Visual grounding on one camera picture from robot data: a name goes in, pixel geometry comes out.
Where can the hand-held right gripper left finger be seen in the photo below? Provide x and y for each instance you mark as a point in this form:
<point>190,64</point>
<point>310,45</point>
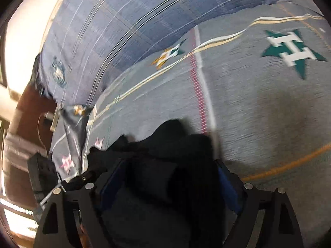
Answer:
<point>111,186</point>

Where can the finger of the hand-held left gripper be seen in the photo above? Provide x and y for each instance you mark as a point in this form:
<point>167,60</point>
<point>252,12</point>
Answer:
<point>77,182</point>

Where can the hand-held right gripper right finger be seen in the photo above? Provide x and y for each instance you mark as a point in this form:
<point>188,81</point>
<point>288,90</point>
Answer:
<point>228,186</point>

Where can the blue plaid quilt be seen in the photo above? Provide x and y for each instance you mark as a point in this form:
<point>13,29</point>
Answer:
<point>124,31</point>

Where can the grey star print bed sheet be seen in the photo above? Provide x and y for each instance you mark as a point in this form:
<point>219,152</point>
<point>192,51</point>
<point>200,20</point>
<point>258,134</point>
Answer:
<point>258,113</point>

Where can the black pants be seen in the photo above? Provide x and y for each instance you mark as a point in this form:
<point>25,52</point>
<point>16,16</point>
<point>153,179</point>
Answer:
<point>160,165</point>

